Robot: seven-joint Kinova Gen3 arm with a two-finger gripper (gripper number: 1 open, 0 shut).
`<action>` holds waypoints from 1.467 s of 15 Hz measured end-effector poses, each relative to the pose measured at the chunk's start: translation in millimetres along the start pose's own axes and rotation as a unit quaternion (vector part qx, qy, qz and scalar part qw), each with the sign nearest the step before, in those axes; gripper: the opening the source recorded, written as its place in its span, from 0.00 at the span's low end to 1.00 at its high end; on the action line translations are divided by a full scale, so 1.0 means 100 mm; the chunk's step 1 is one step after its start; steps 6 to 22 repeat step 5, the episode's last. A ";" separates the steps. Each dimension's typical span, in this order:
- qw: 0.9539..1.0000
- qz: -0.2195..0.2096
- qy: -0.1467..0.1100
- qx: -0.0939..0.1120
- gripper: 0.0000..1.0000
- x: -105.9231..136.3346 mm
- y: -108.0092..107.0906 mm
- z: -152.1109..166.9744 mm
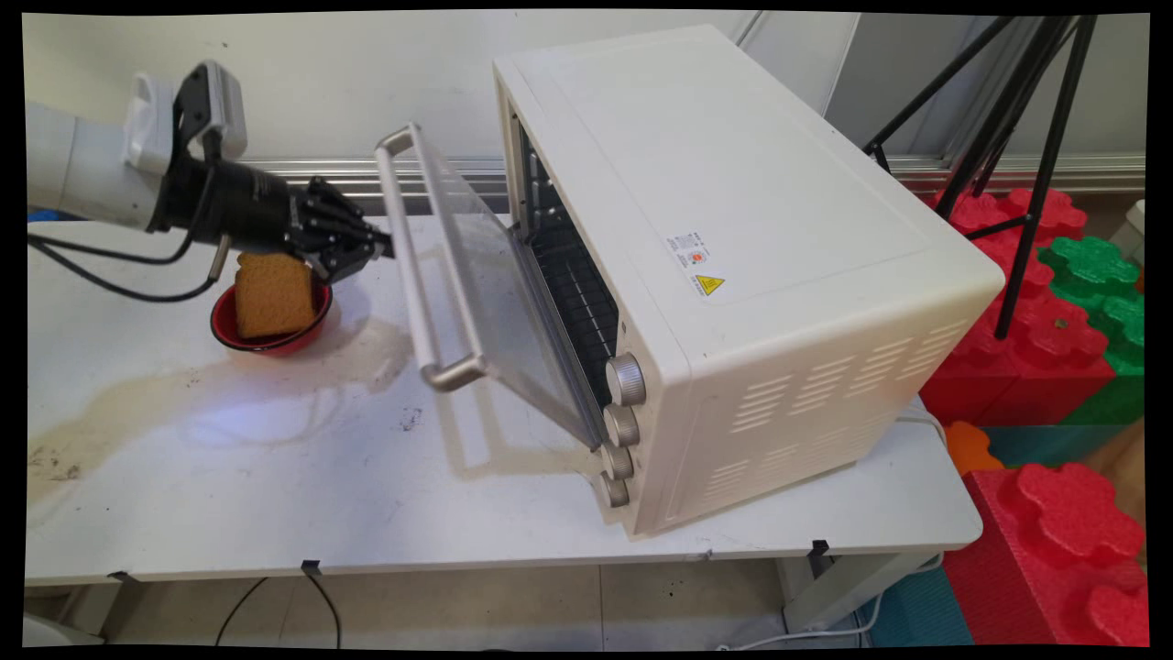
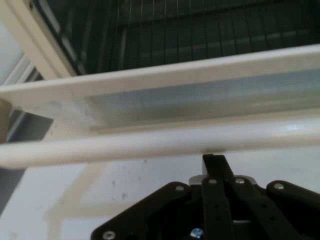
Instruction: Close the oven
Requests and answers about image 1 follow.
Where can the red foam block behind tripod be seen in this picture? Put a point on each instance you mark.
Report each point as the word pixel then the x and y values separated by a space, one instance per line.
pixel 1017 367

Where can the cream white toaster oven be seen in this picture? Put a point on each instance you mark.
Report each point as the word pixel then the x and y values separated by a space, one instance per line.
pixel 733 183

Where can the aluminium wall rail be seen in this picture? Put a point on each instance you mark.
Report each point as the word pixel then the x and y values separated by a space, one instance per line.
pixel 1054 172

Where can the small blue object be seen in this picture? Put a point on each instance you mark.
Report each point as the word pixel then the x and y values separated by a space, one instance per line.
pixel 41 216

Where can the teal foam block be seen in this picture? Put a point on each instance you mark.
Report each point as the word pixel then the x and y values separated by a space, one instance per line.
pixel 916 610
pixel 1045 445

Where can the large red foam block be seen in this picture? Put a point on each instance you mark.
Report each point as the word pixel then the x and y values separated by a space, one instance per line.
pixel 1054 550

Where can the black tripod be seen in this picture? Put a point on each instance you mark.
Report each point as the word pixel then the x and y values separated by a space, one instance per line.
pixel 1045 183

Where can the red bowl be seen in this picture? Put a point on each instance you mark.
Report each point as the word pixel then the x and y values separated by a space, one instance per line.
pixel 275 346

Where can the black table clip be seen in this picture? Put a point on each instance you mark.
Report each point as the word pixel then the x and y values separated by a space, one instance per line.
pixel 121 577
pixel 817 550
pixel 312 567

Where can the brown bread slice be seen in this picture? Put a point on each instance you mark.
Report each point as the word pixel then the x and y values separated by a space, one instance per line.
pixel 273 298

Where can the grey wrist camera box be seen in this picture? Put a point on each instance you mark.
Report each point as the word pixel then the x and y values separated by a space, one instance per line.
pixel 220 105

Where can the white table leg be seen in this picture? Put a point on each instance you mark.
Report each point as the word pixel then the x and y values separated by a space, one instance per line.
pixel 852 587

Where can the green foam block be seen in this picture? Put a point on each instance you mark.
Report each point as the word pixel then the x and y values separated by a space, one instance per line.
pixel 1095 266

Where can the yellow warning sticker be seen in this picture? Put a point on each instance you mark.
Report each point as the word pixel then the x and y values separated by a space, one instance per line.
pixel 708 285

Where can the orange foam block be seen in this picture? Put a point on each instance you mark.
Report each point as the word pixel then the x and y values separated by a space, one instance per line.
pixel 970 447

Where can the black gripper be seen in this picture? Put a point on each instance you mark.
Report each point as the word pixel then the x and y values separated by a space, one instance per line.
pixel 238 209

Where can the white printed label sticker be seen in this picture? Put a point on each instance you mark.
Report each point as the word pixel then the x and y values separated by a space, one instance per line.
pixel 689 249

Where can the largest silver oven knob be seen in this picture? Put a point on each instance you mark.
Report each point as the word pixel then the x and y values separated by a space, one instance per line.
pixel 627 379

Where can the smallest silver oven knob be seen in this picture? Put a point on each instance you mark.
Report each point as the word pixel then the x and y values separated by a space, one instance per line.
pixel 616 491

